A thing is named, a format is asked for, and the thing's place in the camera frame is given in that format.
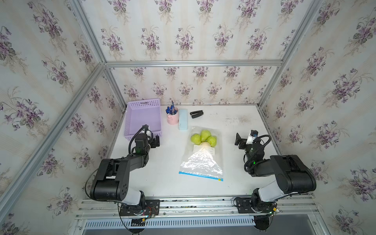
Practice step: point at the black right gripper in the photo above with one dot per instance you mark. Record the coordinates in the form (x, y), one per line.
(242, 142)

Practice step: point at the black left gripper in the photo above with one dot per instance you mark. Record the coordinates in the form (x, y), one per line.
(154, 141)

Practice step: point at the clear zip-top bag blue seal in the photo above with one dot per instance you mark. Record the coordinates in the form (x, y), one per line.
(203, 161)

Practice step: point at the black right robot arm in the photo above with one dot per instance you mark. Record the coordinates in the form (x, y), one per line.
(292, 176)

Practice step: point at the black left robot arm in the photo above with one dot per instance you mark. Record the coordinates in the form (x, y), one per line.
(111, 178)

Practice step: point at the green pear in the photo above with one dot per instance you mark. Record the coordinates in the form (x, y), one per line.
(204, 135)
(196, 139)
(212, 140)

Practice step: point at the pink pen cup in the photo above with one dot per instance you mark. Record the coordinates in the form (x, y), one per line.
(173, 119)

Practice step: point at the purple plastic basket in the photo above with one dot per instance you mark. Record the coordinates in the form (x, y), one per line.
(141, 112)

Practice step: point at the blue pens bundle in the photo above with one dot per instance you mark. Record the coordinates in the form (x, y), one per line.
(171, 110)

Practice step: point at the light blue flat case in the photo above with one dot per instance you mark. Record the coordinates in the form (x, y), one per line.
(183, 119)

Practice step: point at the black stapler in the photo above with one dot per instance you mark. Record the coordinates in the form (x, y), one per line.
(196, 114)

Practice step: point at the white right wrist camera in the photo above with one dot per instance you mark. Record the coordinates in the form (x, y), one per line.
(251, 137)

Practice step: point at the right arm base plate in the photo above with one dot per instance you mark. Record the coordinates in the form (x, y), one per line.
(250, 205)

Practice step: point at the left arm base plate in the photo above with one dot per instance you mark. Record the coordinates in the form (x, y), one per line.
(148, 208)

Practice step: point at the aluminium mounting rail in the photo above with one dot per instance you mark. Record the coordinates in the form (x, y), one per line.
(197, 212)

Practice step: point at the aluminium frame bars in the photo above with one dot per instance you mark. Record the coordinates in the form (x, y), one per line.
(22, 179)

